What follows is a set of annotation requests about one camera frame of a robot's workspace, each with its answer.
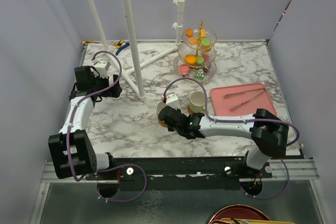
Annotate toy green cake slice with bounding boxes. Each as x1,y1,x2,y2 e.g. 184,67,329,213
195,68,205,80

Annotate white pvc pipe frame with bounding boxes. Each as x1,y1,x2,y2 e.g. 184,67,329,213
78,0,188,102

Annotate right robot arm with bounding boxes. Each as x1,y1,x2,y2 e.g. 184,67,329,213
158,106,289,177

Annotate pink-handled metal tongs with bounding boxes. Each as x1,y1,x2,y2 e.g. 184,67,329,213
223,88,266,111

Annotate three-tier glass dessert stand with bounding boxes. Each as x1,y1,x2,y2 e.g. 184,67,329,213
173,21,217,83

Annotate blue-handled pliers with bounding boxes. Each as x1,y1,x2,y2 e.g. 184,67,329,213
115,42,130,56

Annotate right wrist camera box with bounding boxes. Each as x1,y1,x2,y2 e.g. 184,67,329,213
165,92,181,109

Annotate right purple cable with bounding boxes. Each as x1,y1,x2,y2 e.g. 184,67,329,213
162,78,300,200

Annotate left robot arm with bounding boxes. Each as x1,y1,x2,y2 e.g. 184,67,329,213
48,60,122,179

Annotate toy yellow cracker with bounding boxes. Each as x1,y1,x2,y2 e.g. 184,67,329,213
201,29,206,38

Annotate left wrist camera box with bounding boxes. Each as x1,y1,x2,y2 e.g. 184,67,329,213
93,59,111,78

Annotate pink mug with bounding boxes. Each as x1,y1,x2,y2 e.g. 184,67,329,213
156,101,166,115

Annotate toy orange round cookie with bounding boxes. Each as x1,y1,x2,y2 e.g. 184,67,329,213
188,37,197,45

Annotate yellow-handled pliers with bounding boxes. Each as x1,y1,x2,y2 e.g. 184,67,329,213
112,39,124,49

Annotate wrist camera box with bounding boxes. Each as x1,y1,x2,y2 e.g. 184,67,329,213
93,59,111,78
165,92,181,109

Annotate pink serving tray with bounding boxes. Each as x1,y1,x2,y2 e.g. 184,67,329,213
210,83,277,116

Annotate toy bread bun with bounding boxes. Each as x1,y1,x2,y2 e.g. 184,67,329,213
201,46,212,53

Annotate toy orange egg tart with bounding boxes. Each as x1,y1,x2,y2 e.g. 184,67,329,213
184,54,197,65

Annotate aluminium rail base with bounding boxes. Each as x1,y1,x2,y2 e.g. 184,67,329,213
41,155,320,184

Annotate yellow-handled tool at wall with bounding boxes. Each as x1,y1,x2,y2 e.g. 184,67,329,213
82,41,101,45

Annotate green mug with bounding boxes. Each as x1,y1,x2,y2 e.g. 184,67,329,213
189,91,205,113

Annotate toy green macaron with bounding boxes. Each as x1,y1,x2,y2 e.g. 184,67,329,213
201,38,211,47
196,56,204,65

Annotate cork coaster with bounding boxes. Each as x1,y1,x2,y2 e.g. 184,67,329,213
187,105,205,115
158,120,167,127

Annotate toy brown chip cookie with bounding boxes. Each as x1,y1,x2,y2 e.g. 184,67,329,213
185,28,194,38

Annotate red round tray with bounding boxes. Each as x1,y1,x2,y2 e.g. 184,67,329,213
208,205,270,223

